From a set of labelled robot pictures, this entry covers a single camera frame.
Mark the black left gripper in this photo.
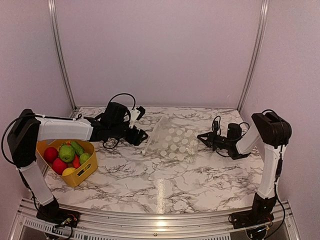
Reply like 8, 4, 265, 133
110, 123, 148, 146

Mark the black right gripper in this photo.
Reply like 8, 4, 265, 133
197, 129, 232, 151

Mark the clear polka dot zip bag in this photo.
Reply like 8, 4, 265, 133
142, 116, 198, 164

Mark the fake green apple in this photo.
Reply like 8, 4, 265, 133
58, 145, 76, 163
79, 152, 91, 165

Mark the fake green cucumber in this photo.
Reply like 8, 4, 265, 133
70, 141, 85, 156

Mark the fake orange carrot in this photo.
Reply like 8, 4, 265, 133
72, 154, 81, 169

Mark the fake yellow lemon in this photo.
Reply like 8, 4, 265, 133
62, 167, 76, 176

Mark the fake red pepper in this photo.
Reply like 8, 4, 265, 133
43, 147, 59, 164

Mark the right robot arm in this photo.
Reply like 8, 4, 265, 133
197, 109, 292, 224

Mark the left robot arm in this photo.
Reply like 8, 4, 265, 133
0, 102, 148, 223

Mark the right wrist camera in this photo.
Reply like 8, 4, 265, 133
211, 115, 222, 136

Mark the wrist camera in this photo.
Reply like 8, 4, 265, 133
129, 106, 146, 129
211, 115, 222, 136

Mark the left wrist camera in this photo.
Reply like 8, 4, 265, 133
129, 106, 146, 129

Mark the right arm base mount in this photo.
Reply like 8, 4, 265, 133
228, 209, 274, 229

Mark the right aluminium frame post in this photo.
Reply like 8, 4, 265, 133
237, 0, 270, 112

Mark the aluminium frame post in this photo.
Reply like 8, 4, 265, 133
47, 0, 77, 112
237, 0, 270, 112

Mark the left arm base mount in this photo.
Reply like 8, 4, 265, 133
36, 208, 80, 228

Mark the left aluminium frame post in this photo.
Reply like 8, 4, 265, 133
47, 0, 77, 112

